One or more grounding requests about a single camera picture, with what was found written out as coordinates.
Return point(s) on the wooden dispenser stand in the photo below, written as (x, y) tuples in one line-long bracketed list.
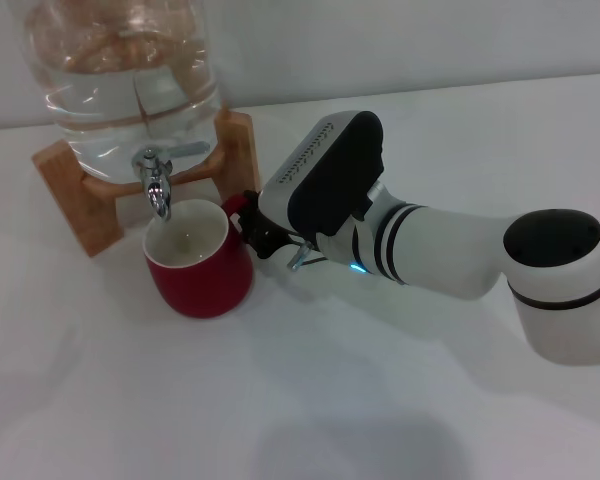
[(80, 210)]

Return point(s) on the red cup with white inside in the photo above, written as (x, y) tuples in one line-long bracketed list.
[(200, 290)]

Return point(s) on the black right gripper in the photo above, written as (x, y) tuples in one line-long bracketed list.
[(275, 237)]

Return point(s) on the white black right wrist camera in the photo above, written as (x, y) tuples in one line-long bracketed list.
[(330, 170)]

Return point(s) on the clear glass water dispenser jar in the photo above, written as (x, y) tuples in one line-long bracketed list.
[(110, 95)]

